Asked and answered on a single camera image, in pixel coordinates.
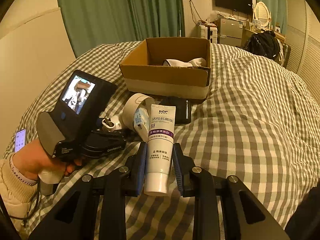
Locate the white suitcase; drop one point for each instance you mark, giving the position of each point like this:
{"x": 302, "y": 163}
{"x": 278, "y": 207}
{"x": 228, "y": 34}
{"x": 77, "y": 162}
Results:
{"x": 209, "y": 32}

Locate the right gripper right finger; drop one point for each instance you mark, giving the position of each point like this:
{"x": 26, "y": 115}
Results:
{"x": 183, "y": 166}

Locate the white louvered wardrobe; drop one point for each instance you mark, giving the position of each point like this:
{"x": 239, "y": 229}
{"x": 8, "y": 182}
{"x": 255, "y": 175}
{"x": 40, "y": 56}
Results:
{"x": 302, "y": 35}

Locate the oval white mirror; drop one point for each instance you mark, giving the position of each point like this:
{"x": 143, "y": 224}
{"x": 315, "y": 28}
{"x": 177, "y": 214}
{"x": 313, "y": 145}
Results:
{"x": 262, "y": 15}

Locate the black clothes on chair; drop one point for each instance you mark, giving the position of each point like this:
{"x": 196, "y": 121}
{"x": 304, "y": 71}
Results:
{"x": 263, "y": 44}

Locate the white BOP cream tube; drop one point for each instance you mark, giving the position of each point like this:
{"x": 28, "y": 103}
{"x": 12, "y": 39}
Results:
{"x": 159, "y": 149}

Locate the person's left hand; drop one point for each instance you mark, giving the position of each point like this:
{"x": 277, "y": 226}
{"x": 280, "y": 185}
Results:
{"x": 32, "y": 159}

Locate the cream sleeve forearm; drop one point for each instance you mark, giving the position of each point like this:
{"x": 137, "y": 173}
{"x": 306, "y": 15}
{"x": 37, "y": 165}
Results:
{"x": 16, "y": 190}

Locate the green curtain left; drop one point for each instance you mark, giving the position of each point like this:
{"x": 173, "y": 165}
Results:
{"x": 90, "y": 23}

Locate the cardboard box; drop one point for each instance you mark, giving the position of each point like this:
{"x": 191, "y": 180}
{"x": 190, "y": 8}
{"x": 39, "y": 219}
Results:
{"x": 143, "y": 69}

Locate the black wallet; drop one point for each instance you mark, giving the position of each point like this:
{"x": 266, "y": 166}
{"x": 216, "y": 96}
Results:
{"x": 183, "y": 109}

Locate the white sock in box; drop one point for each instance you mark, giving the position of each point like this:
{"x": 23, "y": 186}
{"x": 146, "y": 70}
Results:
{"x": 197, "y": 62}

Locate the wall television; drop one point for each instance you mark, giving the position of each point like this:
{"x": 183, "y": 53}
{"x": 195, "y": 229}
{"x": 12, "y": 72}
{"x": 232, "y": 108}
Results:
{"x": 244, "y": 6}

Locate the small white blue tube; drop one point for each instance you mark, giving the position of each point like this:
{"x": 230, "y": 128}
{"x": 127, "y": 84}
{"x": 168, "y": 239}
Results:
{"x": 141, "y": 123}

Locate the silver mini fridge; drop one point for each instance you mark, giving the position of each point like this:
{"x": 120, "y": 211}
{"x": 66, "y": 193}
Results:
{"x": 229, "y": 32}

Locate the smartphone with lit screen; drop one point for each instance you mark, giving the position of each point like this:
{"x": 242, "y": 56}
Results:
{"x": 20, "y": 139}

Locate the grey checkered bed cover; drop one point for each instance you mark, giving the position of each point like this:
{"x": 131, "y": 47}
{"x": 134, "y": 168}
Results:
{"x": 259, "y": 122}

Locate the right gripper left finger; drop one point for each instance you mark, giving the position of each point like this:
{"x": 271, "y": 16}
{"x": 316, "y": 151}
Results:
{"x": 134, "y": 181}

